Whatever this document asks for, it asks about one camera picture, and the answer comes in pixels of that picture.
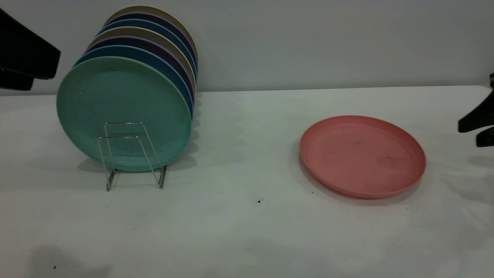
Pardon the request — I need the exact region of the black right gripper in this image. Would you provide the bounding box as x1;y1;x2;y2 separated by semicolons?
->
458;72;494;147

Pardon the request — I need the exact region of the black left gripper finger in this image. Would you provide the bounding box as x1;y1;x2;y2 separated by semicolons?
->
0;8;61;80
0;71;35;92

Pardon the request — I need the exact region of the pink round plate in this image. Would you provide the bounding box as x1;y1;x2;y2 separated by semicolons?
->
299;115;426;200

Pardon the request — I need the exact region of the green round plate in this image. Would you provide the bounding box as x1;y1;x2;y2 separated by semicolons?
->
56;56;192;173

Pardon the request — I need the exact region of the dark purple round plate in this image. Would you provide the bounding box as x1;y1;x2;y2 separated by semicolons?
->
86;36;195;105
106;12;198;66

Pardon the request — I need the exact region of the blue round plate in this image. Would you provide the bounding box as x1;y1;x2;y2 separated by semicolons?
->
97;19;198;83
74;45;194;120

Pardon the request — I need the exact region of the beige round plate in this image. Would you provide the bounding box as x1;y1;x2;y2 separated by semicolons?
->
88;26;196;93
105;5;199;62

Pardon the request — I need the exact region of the metal wire plate rack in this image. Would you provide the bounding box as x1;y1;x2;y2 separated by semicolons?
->
98;122;167;192

